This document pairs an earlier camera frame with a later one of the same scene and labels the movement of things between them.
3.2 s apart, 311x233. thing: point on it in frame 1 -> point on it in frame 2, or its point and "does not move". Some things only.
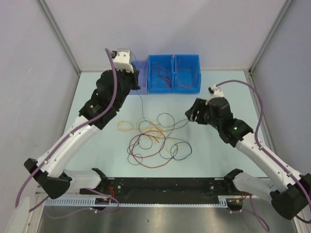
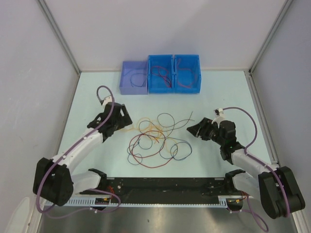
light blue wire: [141, 105] -> [136, 74]
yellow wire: [139, 129] does not move
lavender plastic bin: [143, 78] does not move
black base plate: [165, 187] does not move
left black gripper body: [129, 80] -> [122, 121]
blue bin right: [187, 74] does not move
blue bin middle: [161, 74] does not move
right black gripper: [199, 106] -> [202, 128]
